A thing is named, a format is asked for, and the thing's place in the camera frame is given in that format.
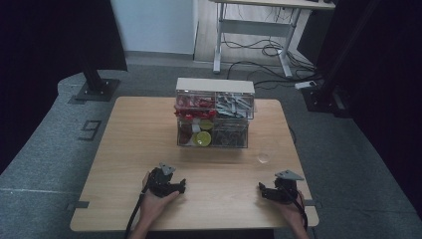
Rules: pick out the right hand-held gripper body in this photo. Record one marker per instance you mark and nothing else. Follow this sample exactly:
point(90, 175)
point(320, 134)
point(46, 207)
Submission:
point(286, 189)

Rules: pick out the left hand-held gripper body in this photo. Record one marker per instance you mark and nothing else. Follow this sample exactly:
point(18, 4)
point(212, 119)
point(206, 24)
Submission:
point(159, 184)

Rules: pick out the clear plastic cup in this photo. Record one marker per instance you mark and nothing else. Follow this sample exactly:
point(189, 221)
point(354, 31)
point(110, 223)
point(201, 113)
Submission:
point(264, 158)

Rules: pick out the clear drawer organizer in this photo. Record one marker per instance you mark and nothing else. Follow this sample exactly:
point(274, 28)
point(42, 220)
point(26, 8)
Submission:
point(215, 113)

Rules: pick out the person's left hand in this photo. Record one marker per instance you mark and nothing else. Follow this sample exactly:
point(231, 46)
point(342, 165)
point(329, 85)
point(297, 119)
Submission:
point(154, 205)

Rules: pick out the person's right hand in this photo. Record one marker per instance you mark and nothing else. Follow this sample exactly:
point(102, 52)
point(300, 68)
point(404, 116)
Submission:
point(292, 212)

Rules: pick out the yellow-green capsule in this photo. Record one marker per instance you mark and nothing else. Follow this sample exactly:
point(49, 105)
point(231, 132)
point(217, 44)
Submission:
point(206, 124)
point(203, 138)

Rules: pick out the brown capsule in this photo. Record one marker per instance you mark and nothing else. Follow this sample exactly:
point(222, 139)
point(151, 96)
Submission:
point(185, 132)

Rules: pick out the pile of red packets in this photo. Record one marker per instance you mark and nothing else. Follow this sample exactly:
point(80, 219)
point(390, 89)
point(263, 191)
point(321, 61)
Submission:
point(195, 108)

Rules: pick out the pile of grey packets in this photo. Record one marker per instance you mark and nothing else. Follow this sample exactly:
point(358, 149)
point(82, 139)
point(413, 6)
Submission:
point(234, 105)

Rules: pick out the black stand with dark base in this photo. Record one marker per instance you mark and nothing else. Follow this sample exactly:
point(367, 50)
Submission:
point(326, 96)

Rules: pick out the white power strip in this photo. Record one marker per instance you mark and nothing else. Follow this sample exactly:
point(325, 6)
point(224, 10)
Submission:
point(305, 85)

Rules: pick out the dark curtain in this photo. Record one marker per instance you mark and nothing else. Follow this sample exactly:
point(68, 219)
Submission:
point(391, 83)
point(49, 40)

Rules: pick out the black stand with base plate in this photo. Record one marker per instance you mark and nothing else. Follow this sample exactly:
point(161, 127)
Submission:
point(98, 88)

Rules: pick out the white desk frame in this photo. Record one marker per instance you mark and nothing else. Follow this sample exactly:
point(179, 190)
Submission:
point(252, 28)

